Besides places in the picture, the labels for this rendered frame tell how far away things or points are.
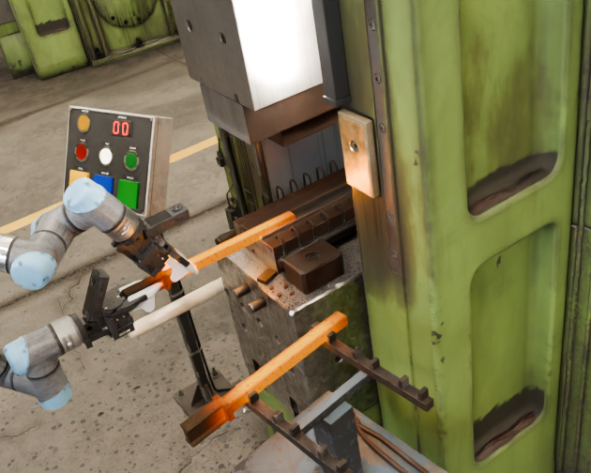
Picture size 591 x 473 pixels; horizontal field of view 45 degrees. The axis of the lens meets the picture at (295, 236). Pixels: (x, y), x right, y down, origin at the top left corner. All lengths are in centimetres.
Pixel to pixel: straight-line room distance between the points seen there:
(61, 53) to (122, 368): 395
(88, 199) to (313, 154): 75
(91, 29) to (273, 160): 466
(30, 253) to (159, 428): 142
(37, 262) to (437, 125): 79
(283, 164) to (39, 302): 193
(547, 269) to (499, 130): 43
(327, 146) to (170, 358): 132
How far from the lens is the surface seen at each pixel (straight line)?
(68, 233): 155
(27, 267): 145
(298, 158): 199
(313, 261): 166
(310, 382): 179
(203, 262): 170
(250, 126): 155
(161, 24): 663
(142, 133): 204
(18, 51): 675
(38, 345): 162
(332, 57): 138
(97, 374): 308
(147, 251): 161
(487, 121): 150
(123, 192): 208
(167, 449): 269
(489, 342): 184
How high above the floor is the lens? 196
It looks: 34 degrees down
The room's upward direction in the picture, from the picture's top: 11 degrees counter-clockwise
